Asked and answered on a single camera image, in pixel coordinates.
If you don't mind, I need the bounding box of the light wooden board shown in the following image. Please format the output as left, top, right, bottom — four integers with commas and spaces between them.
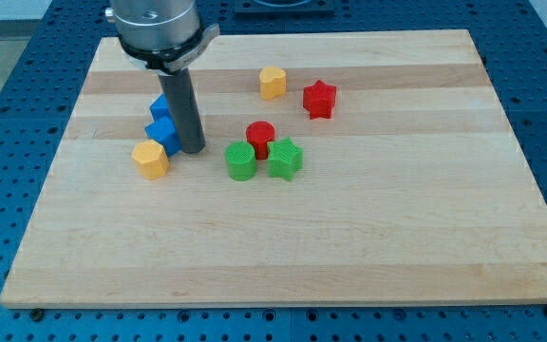
0, 29, 547, 309

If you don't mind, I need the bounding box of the blue block behind rod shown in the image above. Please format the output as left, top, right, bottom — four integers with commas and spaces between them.
149, 94, 170, 121

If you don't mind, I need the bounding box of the red cylinder block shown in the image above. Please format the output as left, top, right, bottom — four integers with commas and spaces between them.
246, 121, 275, 160

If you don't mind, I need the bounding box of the yellow heart block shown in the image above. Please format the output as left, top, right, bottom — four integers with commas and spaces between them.
259, 66, 287, 100

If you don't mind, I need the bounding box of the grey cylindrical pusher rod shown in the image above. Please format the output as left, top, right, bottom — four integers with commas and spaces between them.
159, 68, 206, 154

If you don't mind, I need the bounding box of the blue cube block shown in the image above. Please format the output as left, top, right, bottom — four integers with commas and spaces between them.
144, 117, 181, 157

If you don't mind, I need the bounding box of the green cylinder block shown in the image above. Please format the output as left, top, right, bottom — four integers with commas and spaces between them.
225, 142, 256, 181

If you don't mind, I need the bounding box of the green star block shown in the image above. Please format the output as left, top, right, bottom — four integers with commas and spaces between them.
267, 137, 303, 181

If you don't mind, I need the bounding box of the red star block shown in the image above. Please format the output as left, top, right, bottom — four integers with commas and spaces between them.
303, 80, 337, 120

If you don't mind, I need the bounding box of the yellow hexagon block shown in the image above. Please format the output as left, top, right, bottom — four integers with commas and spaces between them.
131, 140, 170, 180

